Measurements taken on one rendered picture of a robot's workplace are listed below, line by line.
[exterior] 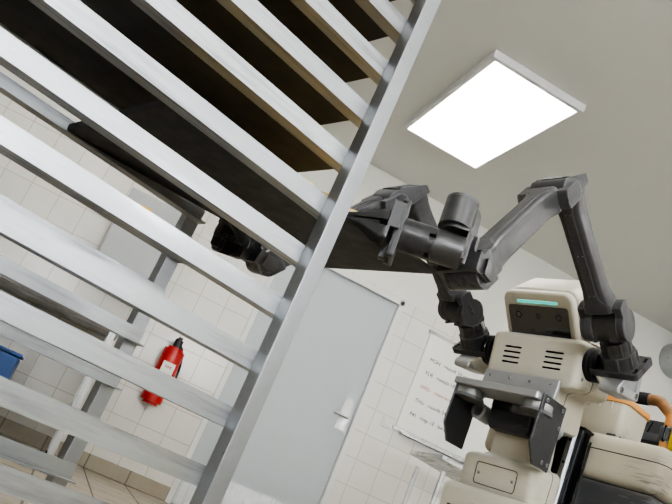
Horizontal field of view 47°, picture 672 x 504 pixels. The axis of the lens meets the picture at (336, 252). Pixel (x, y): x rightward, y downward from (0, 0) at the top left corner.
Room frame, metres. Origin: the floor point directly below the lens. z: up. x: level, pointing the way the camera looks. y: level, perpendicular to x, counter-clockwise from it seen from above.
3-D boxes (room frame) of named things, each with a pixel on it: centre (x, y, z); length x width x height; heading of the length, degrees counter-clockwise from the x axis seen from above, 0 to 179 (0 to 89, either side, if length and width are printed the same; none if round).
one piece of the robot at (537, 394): (1.86, -0.54, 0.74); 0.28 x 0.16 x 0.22; 37
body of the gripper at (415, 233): (1.20, -0.11, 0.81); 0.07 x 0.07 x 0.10; 82
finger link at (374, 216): (1.21, -0.04, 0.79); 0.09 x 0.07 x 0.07; 82
